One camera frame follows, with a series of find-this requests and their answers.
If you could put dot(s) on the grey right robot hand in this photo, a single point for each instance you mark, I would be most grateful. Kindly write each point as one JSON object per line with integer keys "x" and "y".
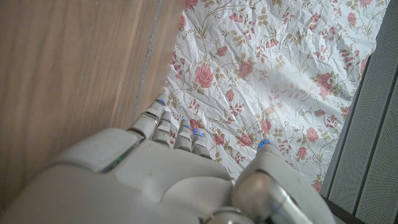
{"x": 149, "y": 183}

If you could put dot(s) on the grey perforated panel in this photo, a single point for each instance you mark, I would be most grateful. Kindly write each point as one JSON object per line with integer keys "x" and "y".
{"x": 367, "y": 149}

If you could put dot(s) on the floral rose print backdrop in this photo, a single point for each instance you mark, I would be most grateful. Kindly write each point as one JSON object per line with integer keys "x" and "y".
{"x": 273, "y": 71}

